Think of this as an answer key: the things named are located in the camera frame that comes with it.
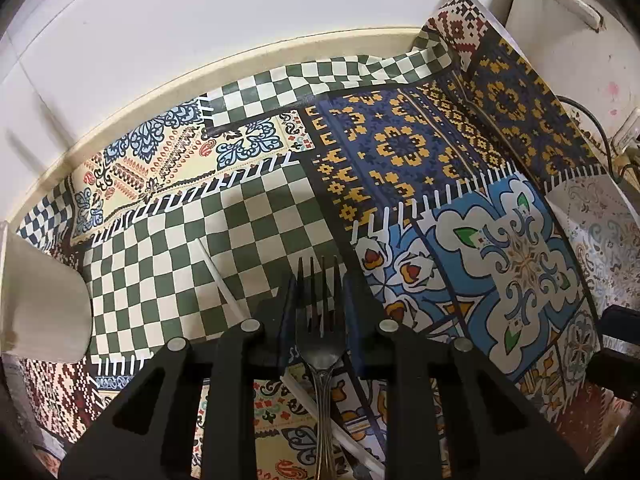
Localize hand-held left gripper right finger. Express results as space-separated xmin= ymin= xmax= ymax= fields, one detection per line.
xmin=342 ymin=272 xmax=587 ymax=480

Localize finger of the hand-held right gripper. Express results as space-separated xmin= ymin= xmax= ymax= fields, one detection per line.
xmin=585 ymin=305 xmax=640 ymax=402

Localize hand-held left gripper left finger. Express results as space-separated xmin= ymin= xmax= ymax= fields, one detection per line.
xmin=59 ymin=274 xmax=300 ymax=480

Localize silver metal fork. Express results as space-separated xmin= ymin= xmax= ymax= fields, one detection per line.
xmin=294 ymin=255 xmax=347 ymax=480

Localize white cup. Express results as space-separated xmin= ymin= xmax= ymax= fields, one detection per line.
xmin=0 ymin=225 xmax=95 ymax=363

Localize patterned patchwork tablecloth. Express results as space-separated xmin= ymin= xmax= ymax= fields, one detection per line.
xmin=15 ymin=0 xmax=640 ymax=480

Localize white power strip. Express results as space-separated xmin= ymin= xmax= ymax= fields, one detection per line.
xmin=611 ymin=110 xmax=640 ymax=171

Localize white appliance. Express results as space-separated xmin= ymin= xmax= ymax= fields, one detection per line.
xmin=504 ymin=0 xmax=607 ymax=63

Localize black power cable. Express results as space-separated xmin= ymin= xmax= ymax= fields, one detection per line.
xmin=556 ymin=95 xmax=622 ymax=182

